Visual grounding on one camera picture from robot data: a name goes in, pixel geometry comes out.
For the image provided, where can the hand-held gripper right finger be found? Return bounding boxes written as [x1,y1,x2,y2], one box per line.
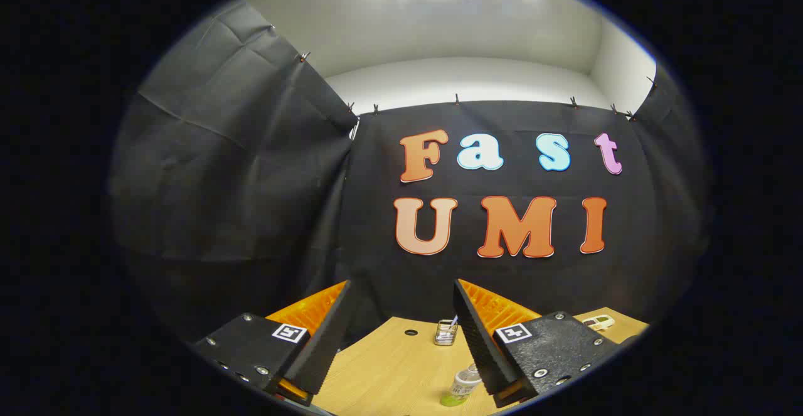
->
[453,279,622,409]

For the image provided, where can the clear juice bottle white label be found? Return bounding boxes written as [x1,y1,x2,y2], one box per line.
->
[439,364,484,407]

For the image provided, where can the black backdrop cloth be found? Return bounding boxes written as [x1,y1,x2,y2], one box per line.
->
[108,0,713,348]

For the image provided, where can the wooden table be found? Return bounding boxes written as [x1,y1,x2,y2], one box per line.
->
[311,307,650,416]

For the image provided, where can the metal mesh pen holder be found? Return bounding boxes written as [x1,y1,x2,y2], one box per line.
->
[434,319,459,346]

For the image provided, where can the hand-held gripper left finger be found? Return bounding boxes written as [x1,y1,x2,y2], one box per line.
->
[191,280,352,407]

